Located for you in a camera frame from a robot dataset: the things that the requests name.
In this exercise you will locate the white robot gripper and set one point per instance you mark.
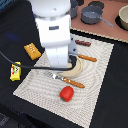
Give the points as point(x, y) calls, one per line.
point(53, 22)

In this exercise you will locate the brown sausage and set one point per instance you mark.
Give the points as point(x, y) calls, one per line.
point(83, 43)

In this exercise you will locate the orange waffle cracker block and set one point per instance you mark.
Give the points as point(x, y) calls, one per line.
point(32, 51)

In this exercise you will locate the red toy tomato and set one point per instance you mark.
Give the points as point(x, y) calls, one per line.
point(66, 93)

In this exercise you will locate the grey cooking pot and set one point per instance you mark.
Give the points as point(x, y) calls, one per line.
point(74, 8)

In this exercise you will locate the black stove burner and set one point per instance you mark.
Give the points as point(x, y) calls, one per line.
point(96, 3)

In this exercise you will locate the round wooden plate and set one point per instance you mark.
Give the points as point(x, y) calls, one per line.
point(75, 71)

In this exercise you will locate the pink stovetop board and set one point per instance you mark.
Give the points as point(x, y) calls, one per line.
point(110, 12)

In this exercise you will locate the yellow butter box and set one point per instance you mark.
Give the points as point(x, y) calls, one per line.
point(15, 72)

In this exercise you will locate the beige bowl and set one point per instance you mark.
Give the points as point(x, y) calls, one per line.
point(123, 14)

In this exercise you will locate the woven beige placemat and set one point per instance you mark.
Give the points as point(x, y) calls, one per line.
point(42, 91)

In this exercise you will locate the grey saucepan with handle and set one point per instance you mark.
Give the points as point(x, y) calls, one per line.
point(91, 14)

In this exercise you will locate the wooden handled knife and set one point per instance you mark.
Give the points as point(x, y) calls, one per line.
point(87, 58)

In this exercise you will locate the wooden handled fork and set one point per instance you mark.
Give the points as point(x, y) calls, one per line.
point(54, 76)

